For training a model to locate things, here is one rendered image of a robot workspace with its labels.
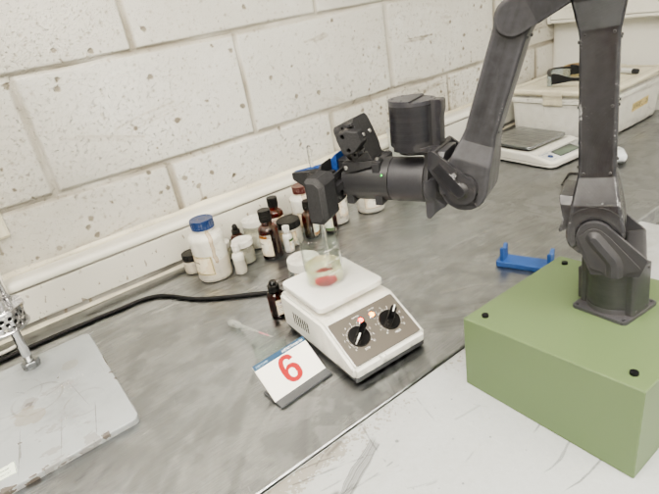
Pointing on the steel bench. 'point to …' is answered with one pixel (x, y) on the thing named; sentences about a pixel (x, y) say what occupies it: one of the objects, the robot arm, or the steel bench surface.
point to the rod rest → (522, 260)
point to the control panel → (383, 338)
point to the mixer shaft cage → (12, 313)
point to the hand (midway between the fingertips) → (314, 175)
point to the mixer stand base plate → (58, 412)
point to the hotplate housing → (314, 331)
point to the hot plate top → (325, 301)
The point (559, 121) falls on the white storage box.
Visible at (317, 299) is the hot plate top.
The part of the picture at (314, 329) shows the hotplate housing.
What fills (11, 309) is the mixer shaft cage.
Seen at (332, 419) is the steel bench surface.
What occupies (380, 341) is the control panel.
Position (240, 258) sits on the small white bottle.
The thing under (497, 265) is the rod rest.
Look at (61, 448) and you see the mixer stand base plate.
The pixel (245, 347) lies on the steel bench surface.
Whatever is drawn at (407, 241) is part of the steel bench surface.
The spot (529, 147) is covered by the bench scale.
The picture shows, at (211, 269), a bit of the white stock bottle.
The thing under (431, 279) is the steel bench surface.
